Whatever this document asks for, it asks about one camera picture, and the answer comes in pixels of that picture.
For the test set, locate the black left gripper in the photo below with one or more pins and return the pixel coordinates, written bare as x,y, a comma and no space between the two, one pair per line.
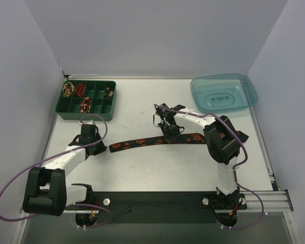
92,147

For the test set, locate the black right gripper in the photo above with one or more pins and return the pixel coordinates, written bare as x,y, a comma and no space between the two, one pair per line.
171,131

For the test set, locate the black orange floral tie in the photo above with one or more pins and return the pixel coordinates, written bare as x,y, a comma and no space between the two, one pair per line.
188,138

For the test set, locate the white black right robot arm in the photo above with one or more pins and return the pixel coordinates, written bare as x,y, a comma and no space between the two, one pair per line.
223,144

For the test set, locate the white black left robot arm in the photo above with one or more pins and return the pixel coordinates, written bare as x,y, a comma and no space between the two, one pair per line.
47,192

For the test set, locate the green compartment organizer tray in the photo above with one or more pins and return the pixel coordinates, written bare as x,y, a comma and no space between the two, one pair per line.
68,108

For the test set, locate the teal translucent plastic tub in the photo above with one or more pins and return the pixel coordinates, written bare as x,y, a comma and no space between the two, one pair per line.
223,93

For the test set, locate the rolled dark patterned tie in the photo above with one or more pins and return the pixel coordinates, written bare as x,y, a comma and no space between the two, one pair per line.
108,92

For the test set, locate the rolled red black tie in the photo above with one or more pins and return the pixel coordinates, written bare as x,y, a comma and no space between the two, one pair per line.
79,90

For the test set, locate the rolled beige brown tie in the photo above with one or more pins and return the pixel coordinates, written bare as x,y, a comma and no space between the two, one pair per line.
68,89

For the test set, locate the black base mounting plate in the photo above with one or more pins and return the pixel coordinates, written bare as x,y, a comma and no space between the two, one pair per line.
168,207

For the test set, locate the aluminium front rail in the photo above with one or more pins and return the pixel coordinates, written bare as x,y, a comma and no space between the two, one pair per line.
267,201

